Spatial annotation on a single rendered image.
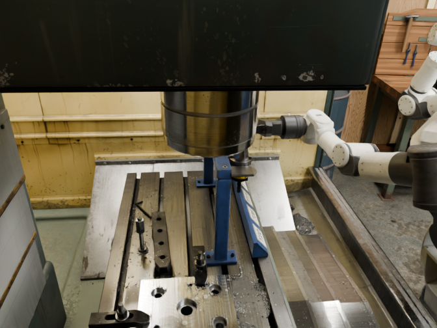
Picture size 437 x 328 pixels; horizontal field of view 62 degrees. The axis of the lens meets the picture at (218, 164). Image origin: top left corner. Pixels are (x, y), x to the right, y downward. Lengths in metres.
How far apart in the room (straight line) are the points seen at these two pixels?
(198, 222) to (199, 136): 0.80
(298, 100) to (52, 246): 1.29
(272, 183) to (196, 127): 1.25
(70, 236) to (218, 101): 1.42
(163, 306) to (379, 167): 0.67
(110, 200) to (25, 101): 0.55
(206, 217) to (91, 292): 0.52
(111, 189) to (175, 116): 1.21
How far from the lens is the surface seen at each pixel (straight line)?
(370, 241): 1.53
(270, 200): 1.71
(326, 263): 1.50
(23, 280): 1.05
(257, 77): 0.48
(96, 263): 1.58
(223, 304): 0.94
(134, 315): 0.91
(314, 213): 1.84
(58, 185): 1.94
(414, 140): 1.15
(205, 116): 0.53
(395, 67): 3.64
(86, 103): 1.72
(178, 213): 1.36
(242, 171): 0.99
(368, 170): 1.13
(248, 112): 0.56
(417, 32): 3.64
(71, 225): 1.92
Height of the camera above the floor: 1.71
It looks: 29 degrees down
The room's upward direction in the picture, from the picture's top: 2 degrees clockwise
